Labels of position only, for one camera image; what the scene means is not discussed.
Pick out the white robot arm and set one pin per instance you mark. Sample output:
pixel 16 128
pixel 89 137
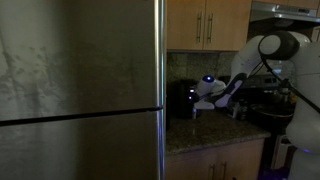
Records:
pixel 304 129

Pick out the wooden upper cabinets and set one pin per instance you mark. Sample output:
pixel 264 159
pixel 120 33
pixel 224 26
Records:
pixel 222 25

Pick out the small box on counter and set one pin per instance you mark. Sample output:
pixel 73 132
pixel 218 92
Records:
pixel 238 111

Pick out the stainless steel refrigerator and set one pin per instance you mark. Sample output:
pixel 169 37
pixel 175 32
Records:
pixel 82 89

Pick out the black stove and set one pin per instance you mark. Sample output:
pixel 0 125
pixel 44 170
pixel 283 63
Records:
pixel 264 89

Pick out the wooden lower cabinet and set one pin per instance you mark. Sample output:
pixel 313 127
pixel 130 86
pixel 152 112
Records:
pixel 239 161

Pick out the dark frying pan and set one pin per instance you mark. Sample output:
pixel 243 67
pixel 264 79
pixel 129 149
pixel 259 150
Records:
pixel 269 116

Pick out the steel range hood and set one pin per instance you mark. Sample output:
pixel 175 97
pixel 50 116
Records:
pixel 303 10

